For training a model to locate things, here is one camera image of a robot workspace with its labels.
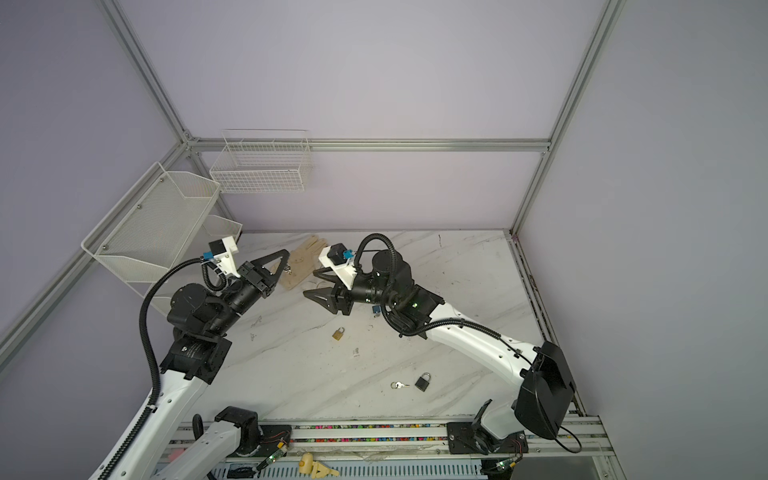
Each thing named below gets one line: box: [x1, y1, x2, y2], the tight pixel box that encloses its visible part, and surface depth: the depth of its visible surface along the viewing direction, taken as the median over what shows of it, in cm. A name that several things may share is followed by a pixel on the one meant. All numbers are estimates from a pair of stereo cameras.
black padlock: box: [414, 372, 431, 392], surface depth 84 cm
